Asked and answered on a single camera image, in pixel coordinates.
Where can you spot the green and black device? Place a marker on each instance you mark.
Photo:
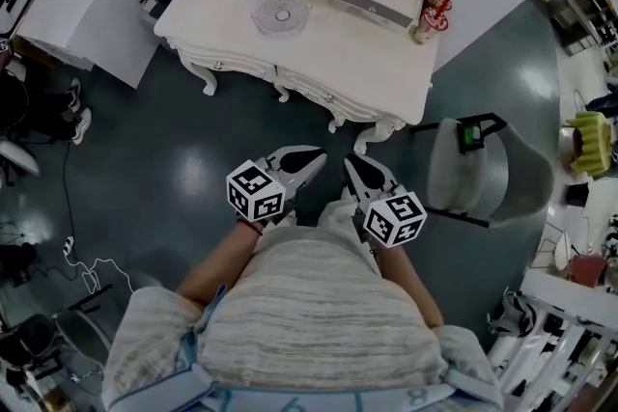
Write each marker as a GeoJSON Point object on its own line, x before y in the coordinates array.
{"type": "Point", "coordinates": [470, 136]}

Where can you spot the person's right forearm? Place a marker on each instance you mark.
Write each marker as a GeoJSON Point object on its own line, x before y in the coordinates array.
{"type": "Point", "coordinates": [410, 284]}

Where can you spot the black box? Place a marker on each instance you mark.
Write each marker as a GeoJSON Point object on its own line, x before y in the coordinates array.
{"type": "Point", "coordinates": [577, 195]}

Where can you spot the grey and black headset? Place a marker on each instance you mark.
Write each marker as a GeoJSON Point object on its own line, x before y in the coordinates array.
{"type": "Point", "coordinates": [512, 316]}

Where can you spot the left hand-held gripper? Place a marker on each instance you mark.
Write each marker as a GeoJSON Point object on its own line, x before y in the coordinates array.
{"type": "Point", "coordinates": [253, 195]}

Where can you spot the person's left forearm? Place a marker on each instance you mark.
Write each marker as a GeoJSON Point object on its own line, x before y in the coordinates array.
{"type": "Point", "coordinates": [217, 270]}

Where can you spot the person's white trousers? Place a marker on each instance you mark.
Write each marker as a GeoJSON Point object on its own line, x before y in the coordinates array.
{"type": "Point", "coordinates": [338, 217]}

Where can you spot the grey floor appliance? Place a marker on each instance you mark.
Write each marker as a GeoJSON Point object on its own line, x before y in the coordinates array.
{"type": "Point", "coordinates": [161, 5]}

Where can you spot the red box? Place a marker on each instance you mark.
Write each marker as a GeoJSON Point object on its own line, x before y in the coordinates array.
{"type": "Point", "coordinates": [586, 270]}

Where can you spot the grey metal shelf unit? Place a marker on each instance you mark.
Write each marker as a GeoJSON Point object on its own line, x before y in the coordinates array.
{"type": "Point", "coordinates": [579, 9]}

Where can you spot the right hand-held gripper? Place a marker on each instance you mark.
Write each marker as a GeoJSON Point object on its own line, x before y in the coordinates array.
{"type": "Point", "coordinates": [396, 219]}

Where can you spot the grey upholstered chair black frame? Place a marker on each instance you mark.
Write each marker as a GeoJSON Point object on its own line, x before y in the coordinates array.
{"type": "Point", "coordinates": [454, 173]}

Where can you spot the white display rack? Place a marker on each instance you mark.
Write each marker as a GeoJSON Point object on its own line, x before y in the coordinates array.
{"type": "Point", "coordinates": [555, 352]}

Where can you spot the white cabinet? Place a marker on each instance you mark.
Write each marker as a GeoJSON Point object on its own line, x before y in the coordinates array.
{"type": "Point", "coordinates": [96, 24]}

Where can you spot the person's beige striped top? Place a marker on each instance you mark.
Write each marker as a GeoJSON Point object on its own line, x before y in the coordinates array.
{"type": "Point", "coordinates": [314, 313]}

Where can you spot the white power strip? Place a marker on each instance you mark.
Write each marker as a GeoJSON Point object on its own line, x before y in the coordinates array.
{"type": "Point", "coordinates": [69, 245]}

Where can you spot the yellow-green ribbed stool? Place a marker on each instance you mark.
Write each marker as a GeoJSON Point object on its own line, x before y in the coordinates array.
{"type": "Point", "coordinates": [589, 145]}

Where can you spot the small white desk fan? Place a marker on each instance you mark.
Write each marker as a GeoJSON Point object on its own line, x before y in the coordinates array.
{"type": "Point", "coordinates": [282, 12]}

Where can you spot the grey shell chair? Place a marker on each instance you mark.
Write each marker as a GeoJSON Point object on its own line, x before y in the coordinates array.
{"type": "Point", "coordinates": [84, 328]}

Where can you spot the white ornate dressing table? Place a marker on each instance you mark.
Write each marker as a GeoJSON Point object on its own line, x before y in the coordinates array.
{"type": "Point", "coordinates": [338, 48]}

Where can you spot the white stool seat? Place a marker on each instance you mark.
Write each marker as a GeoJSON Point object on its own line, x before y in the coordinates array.
{"type": "Point", "coordinates": [19, 156]}

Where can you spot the drink cup with red straw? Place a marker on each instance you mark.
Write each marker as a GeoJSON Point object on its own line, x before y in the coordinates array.
{"type": "Point", "coordinates": [432, 17]}

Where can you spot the grey-fronted small drawer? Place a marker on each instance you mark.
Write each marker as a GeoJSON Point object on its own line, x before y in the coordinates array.
{"type": "Point", "coordinates": [372, 7]}

